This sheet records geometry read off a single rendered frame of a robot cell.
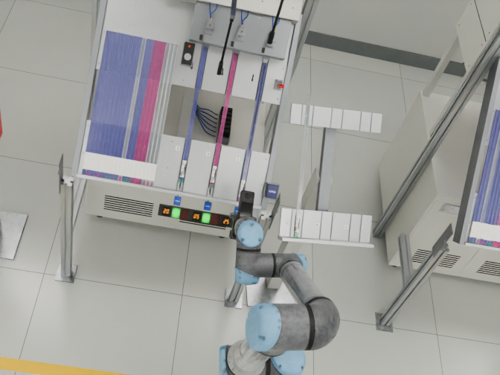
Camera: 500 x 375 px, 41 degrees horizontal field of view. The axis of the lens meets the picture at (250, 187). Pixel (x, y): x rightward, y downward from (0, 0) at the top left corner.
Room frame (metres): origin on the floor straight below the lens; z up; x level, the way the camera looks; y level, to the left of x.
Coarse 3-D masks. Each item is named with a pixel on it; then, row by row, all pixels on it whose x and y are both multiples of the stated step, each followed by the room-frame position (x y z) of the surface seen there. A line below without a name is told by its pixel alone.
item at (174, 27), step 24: (120, 0) 1.86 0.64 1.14; (144, 0) 1.89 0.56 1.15; (168, 0) 1.92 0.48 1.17; (120, 24) 1.81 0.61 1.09; (144, 24) 1.84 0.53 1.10; (168, 24) 1.87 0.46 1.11; (216, 48) 1.87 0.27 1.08; (288, 48) 1.95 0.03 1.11; (192, 72) 1.78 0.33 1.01; (216, 72) 1.81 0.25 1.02; (240, 72) 1.84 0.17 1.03; (240, 96) 1.78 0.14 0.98; (264, 96) 1.81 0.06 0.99
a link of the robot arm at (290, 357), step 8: (288, 352) 0.99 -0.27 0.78; (296, 352) 1.00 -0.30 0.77; (272, 360) 0.95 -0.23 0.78; (280, 360) 0.95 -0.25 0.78; (288, 360) 0.96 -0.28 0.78; (296, 360) 0.97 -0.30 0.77; (304, 360) 0.99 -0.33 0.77; (272, 368) 0.93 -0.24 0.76; (280, 368) 0.93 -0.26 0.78; (288, 368) 0.94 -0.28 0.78; (296, 368) 0.95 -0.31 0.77
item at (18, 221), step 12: (0, 120) 1.54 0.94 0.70; (0, 132) 1.52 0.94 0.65; (0, 216) 1.58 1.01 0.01; (12, 216) 1.60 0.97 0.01; (24, 216) 1.62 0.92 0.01; (0, 228) 1.51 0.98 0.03; (12, 228) 1.54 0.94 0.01; (0, 240) 1.46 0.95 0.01; (12, 240) 1.48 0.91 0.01; (0, 252) 1.41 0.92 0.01; (12, 252) 1.43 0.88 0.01
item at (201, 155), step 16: (176, 144) 1.59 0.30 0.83; (192, 144) 1.61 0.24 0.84; (208, 144) 1.63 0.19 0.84; (80, 160) 1.45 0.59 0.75; (160, 160) 1.54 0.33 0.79; (176, 160) 1.56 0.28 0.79; (192, 160) 1.57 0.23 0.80; (208, 160) 1.59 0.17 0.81; (224, 160) 1.61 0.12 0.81; (240, 160) 1.63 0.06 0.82; (256, 160) 1.65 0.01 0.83; (160, 176) 1.50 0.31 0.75; (176, 176) 1.52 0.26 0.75; (192, 176) 1.54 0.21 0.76; (208, 176) 1.55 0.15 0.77; (224, 176) 1.57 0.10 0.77; (240, 176) 1.59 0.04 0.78; (256, 176) 1.61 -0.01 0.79; (192, 192) 1.50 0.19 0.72; (208, 192) 1.52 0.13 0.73; (224, 192) 1.54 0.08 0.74; (256, 192) 1.57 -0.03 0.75
